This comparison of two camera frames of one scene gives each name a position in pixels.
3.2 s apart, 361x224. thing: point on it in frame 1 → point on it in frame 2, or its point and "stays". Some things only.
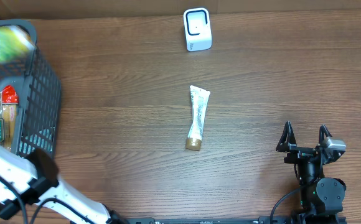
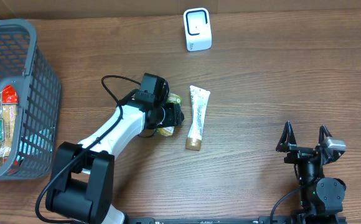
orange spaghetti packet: [4, 117] stays
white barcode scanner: [198, 29] stays
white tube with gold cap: [199, 97] stays
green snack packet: [4, 44] → [168, 130]
